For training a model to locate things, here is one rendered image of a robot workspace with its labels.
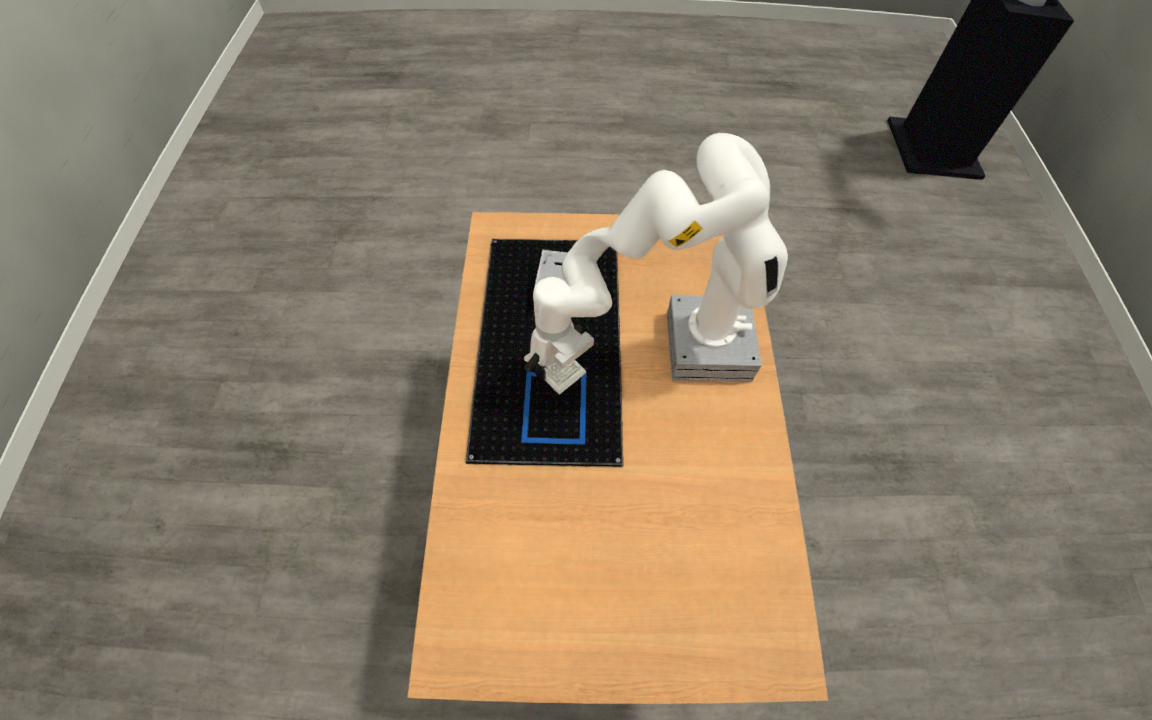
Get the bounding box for blue rectangular tape outline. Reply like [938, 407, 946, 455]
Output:
[522, 372, 586, 444]

